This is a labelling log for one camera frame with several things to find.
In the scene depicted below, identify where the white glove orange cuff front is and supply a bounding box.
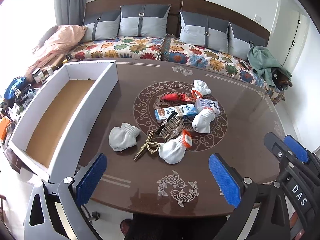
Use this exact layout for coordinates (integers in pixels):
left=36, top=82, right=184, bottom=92
left=158, top=130, right=193, bottom=165

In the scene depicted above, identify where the white glove orange cuff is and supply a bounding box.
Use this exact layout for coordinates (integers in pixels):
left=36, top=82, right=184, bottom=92
left=191, top=80, right=212, bottom=99
left=158, top=130, right=193, bottom=165

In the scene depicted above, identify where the silver rhinestone hair claw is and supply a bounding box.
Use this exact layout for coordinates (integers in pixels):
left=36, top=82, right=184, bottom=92
left=155, top=114, right=191, bottom=141

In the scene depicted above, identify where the blue white ointment box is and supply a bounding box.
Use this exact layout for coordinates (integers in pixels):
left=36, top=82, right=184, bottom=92
left=155, top=103, right=198, bottom=122

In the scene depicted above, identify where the red foil packet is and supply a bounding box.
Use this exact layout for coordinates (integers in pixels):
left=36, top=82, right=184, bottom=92
left=161, top=93, right=193, bottom=102

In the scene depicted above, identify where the white cardboard box tray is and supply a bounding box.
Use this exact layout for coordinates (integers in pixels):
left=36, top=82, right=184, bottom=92
left=9, top=60, right=118, bottom=183

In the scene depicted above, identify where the green cloth on sofa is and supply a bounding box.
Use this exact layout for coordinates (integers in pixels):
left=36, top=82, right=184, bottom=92
left=247, top=46, right=293, bottom=90

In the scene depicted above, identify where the grey cushion far right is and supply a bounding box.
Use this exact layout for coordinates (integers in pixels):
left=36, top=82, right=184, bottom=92
left=228, top=22, right=266, bottom=61

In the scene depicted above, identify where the grey cushion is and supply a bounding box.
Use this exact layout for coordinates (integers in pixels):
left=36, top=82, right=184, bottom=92
left=80, top=10, right=120, bottom=43
left=179, top=10, right=229, bottom=53
left=228, top=22, right=266, bottom=61
left=118, top=4, right=171, bottom=38

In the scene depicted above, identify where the floral sofa cover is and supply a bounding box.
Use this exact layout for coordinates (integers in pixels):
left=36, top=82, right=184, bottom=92
left=67, top=35, right=285, bottom=105

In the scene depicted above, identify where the pink blanket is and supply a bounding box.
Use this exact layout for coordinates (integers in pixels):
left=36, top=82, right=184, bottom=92
left=24, top=25, right=87, bottom=81

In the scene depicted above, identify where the brown wooden sofa backrest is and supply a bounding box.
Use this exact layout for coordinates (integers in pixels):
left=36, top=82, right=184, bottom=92
left=84, top=0, right=270, bottom=42

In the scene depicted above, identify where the grey cushion far left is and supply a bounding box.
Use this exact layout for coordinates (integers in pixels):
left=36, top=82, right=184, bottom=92
left=80, top=10, right=120, bottom=43

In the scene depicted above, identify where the grey curtain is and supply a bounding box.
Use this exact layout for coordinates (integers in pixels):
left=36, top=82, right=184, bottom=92
left=54, top=0, right=86, bottom=25

